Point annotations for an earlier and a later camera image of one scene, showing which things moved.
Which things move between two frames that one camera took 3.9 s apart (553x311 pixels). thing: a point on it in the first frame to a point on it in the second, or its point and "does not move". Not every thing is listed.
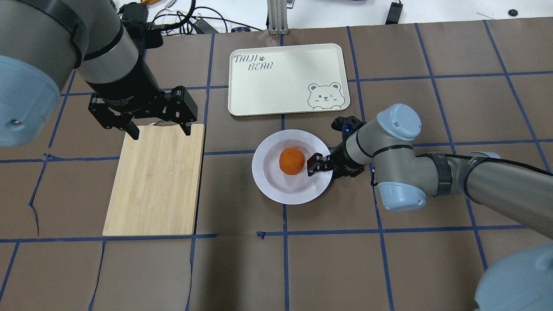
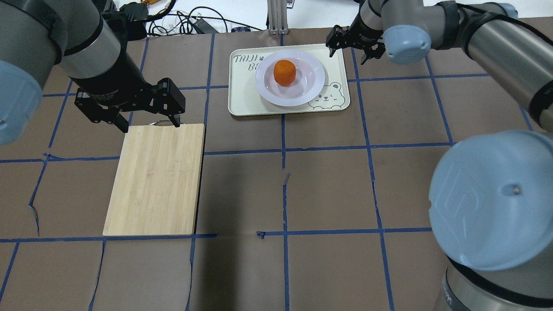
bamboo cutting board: x=156 y=187 does not move
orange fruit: x=291 y=160 to x=284 y=72
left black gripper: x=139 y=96 to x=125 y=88
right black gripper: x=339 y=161 to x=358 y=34
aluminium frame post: x=278 y=24 does not move
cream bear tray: x=287 y=80 does not move
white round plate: x=293 y=189 to x=309 y=82
